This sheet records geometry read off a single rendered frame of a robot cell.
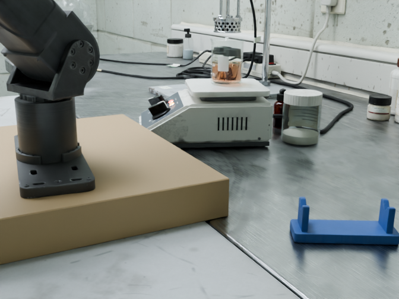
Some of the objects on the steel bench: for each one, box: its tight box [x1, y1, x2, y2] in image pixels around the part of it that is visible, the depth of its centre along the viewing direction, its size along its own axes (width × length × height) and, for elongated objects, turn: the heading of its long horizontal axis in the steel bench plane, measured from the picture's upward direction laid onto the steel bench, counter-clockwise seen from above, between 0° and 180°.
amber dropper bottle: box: [273, 88, 286, 129], centre depth 90 cm, size 3×3×7 cm
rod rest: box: [290, 197, 399, 245], centre depth 50 cm, size 10×3×4 cm, turn 87°
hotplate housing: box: [139, 89, 273, 148], centre depth 83 cm, size 22×13×8 cm, turn 95°
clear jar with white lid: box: [281, 89, 323, 147], centre depth 81 cm, size 6×6×8 cm
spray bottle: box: [183, 28, 194, 59], centre depth 182 cm, size 4×4×11 cm
